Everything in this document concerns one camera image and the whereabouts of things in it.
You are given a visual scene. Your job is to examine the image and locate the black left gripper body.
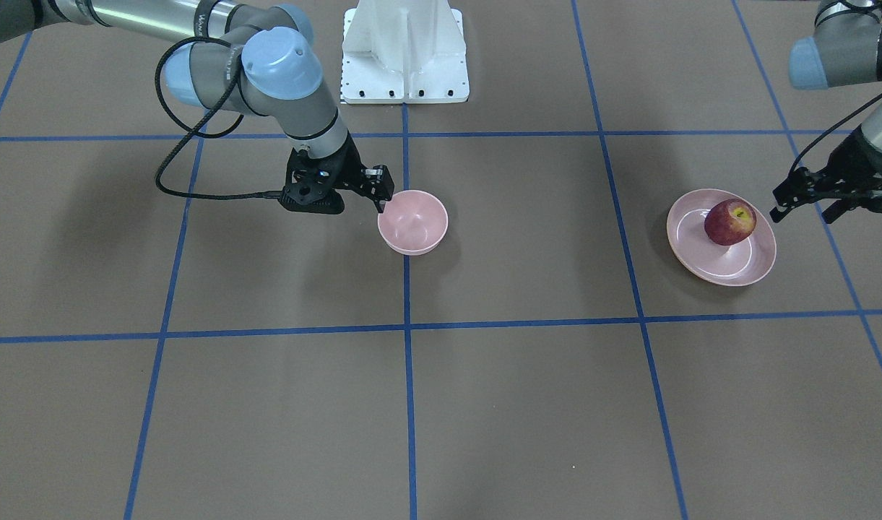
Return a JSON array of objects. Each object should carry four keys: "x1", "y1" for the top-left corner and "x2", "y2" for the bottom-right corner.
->
[{"x1": 823, "y1": 128, "x2": 882, "y2": 214}]

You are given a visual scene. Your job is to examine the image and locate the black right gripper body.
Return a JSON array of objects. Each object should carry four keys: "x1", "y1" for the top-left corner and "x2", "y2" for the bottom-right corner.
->
[{"x1": 290, "y1": 135, "x2": 365, "y2": 196}]

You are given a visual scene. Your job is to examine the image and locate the pink bowl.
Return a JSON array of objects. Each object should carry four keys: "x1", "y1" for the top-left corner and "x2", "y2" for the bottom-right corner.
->
[{"x1": 377, "y1": 190, "x2": 449, "y2": 256}]

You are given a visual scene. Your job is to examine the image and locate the red apple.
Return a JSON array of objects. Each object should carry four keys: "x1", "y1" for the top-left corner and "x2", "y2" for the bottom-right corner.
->
[{"x1": 704, "y1": 198, "x2": 757, "y2": 246}]

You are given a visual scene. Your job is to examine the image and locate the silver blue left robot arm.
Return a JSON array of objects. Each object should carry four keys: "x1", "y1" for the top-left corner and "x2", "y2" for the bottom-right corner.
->
[{"x1": 770, "y1": 1, "x2": 882, "y2": 224}]

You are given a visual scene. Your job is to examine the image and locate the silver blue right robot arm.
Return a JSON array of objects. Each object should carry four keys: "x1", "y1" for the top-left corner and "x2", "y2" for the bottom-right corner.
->
[{"x1": 0, "y1": 1, "x2": 394, "y2": 215}]

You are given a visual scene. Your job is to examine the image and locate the pink plate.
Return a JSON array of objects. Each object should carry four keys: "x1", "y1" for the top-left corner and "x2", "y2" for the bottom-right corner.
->
[{"x1": 666, "y1": 188, "x2": 777, "y2": 287}]

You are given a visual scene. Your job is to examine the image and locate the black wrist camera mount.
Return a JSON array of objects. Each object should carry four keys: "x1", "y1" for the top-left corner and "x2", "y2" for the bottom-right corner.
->
[{"x1": 277, "y1": 168, "x2": 345, "y2": 216}]

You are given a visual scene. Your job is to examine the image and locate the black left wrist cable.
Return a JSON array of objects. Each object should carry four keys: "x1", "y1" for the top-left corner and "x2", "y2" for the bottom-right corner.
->
[{"x1": 789, "y1": 78, "x2": 882, "y2": 181}]

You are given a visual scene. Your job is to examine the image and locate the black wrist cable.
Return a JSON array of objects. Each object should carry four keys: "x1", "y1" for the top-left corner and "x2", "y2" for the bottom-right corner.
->
[
  {"x1": 154, "y1": 36, "x2": 285, "y2": 202},
  {"x1": 789, "y1": 78, "x2": 882, "y2": 181}
]

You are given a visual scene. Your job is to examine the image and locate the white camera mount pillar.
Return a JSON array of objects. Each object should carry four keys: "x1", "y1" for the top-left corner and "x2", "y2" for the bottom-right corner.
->
[{"x1": 340, "y1": 1, "x2": 470, "y2": 105}]

